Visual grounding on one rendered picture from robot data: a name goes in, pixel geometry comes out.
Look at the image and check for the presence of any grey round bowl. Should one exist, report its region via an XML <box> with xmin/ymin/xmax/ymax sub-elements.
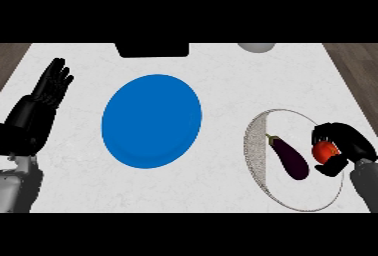
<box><xmin>237</xmin><ymin>42</ymin><xmax>277</xmax><ymax>54</ymax></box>

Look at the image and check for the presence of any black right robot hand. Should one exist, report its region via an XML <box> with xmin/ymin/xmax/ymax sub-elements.
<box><xmin>311</xmin><ymin>122</ymin><xmax>378</xmax><ymax>178</ymax></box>

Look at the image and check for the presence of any blue plate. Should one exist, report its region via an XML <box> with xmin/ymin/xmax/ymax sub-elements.
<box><xmin>101</xmin><ymin>73</ymin><xmax>204</xmax><ymax>170</ymax></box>

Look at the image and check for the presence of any purple eggplant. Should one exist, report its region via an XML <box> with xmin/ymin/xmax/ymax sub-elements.
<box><xmin>265</xmin><ymin>133</ymin><xmax>312</xmax><ymax>181</ymax></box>

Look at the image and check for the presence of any red tomato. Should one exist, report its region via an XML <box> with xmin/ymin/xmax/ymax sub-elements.
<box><xmin>312</xmin><ymin>141</ymin><xmax>342</xmax><ymax>165</ymax></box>

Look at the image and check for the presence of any white round placemat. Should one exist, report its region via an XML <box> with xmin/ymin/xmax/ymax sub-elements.
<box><xmin>243</xmin><ymin>108</ymin><xmax>347</xmax><ymax>213</ymax></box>

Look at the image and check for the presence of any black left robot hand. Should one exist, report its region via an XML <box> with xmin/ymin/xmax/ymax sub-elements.
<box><xmin>0</xmin><ymin>57</ymin><xmax>76</xmax><ymax>157</ymax></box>

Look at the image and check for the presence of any black box appliance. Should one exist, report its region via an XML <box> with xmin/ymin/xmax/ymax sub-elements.
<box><xmin>114</xmin><ymin>42</ymin><xmax>191</xmax><ymax>59</ymax></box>

